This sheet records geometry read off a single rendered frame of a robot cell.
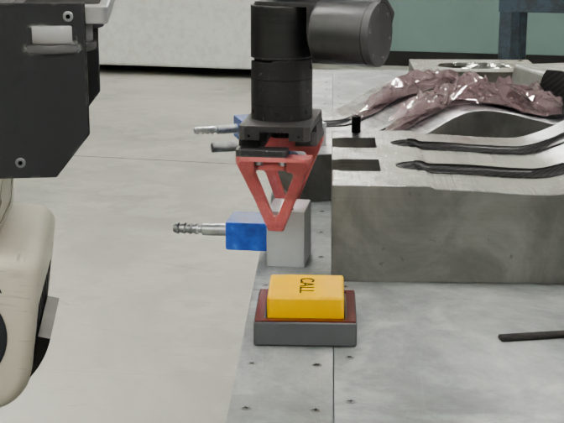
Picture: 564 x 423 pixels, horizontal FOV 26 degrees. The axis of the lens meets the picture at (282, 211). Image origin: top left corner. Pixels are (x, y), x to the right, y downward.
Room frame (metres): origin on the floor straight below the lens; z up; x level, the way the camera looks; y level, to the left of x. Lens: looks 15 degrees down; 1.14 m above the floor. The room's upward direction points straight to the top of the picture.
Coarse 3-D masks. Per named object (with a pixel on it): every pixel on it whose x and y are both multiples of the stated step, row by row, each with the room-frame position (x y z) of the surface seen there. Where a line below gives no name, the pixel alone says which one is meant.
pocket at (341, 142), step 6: (336, 138) 1.27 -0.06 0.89; (342, 138) 1.27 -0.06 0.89; (348, 138) 1.27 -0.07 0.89; (354, 138) 1.27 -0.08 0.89; (360, 138) 1.27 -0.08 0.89; (366, 138) 1.27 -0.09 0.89; (372, 138) 1.27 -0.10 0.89; (336, 144) 1.27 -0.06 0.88; (342, 144) 1.27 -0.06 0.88; (348, 144) 1.27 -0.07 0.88; (354, 144) 1.27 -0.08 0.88; (360, 144) 1.27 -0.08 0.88; (366, 144) 1.27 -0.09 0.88; (372, 144) 1.27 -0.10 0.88
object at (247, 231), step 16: (272, 208) 1.11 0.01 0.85; (304, 208) 1.11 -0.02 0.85; (176, 224) 1.13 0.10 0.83; (192, 224) 1.14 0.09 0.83; (208, 224) 1.13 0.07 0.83; (224, 224) 1.13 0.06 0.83; (240, 224) 1.11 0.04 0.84; (256, 224) 1.10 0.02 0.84; (288, 224) 1.10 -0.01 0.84; (304, 224) 1.09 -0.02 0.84; (240, 240) 1.11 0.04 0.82; (256, 240) 1.10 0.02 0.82; (272, 240) 1.10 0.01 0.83; (288, 240) 1.10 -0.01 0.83; (304, 240) 1.10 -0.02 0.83; (272, 256) 1.10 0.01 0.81; (288, 256) 1.10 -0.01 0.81; (304, 256) 1.10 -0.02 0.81
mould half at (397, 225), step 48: (384, 144) 1.23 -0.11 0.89; (336, 192) 1.05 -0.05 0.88; (384, 192) 1.05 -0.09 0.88; (432, 192) 1.05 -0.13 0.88; (480, 192) 1.05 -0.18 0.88; (528, 192) 1.05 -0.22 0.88; (336, 240) 1.05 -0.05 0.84; (384, 240) 1.05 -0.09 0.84; (432, 240) 1.05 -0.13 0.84; (480, 240) 1.05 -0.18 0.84; (528, 240) 1.05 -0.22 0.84
